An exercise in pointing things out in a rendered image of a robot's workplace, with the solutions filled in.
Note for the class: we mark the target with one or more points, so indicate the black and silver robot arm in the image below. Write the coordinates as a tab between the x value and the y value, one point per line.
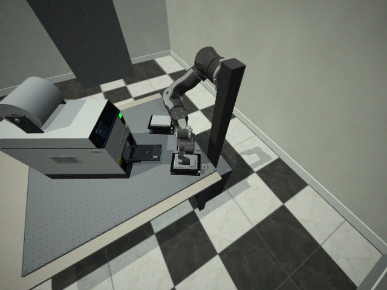
207	65

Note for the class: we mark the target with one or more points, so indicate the grey cylinder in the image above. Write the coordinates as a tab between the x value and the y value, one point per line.
35	98

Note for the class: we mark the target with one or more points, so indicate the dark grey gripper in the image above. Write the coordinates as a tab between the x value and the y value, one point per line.
187	146

